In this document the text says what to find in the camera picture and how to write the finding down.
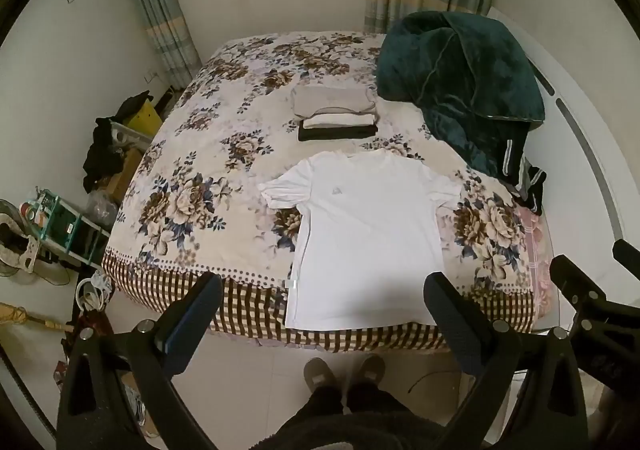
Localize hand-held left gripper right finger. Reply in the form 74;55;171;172
422;271;591;450

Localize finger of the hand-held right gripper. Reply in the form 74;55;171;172
549;255;613;326
612;239;640;278

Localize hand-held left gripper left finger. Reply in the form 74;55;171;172
56;271;223;450

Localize white t-shirt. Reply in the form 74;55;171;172
257;148;463;331

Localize pile of black clothes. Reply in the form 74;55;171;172
82;90;151;193

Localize pink bed sheet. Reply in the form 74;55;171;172
517;205;553;318

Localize grey slipper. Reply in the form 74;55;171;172
352;354;386;388
304;357;341;391

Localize black striped garment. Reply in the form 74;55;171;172
500;130;548;216

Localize white headboard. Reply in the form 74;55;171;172
487;5;640;331

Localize floral bed blanket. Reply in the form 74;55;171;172
101;31;553;353

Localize clear plastic bag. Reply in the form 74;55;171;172
85;190;118;231

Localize person's dark fleece pants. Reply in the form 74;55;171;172
270;372;451;450

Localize cardboard box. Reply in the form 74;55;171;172
100;150;143;203

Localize teal storage rack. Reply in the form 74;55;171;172
22;187;113;271

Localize straw broom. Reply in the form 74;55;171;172
0;302;76;333

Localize floor fan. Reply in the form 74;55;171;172
0;200;66;286

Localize yellow box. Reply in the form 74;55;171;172
122;100;163;136

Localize dark green plush blanket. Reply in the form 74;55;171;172
375;10;546;181

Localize folded cream garment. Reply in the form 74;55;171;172
302;112;376;128

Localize folded beige garment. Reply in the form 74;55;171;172
292;86;377;121

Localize black floor cable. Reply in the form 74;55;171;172
407;370;451;396

